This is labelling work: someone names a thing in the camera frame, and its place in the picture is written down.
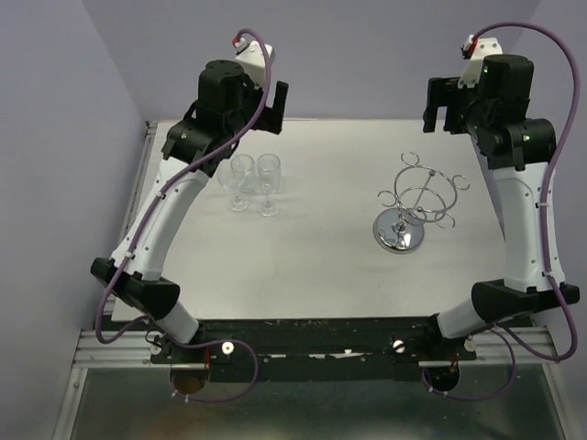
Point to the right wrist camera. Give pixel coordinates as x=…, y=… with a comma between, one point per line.
x=474, y=51

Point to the short clear wine glass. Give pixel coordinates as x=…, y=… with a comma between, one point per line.
x=244, y=166

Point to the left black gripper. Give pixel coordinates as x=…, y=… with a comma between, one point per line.
x=270, y=119

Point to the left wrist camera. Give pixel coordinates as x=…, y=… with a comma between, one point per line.
x=249, y=56

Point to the ribbed wine glass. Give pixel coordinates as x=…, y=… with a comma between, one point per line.
x=269, y=172

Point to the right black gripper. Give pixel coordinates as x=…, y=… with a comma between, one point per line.
x=444, y=92

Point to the tall wine glass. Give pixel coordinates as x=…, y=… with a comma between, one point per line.
x=231, y=180

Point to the black mounting base plate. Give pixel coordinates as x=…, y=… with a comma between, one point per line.
x=313, y=349

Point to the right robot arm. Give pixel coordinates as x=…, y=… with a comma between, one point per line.
x=519, y=151

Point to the chrome wine glass rack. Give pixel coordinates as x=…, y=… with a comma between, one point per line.
x=421, y=195

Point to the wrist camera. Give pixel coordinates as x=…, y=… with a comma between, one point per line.
x=474, y=51
x=249, y=56

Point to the aluminium rail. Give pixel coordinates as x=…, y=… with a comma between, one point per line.
x=130, y=351

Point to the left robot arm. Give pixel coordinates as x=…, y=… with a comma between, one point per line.
x=231, y=100

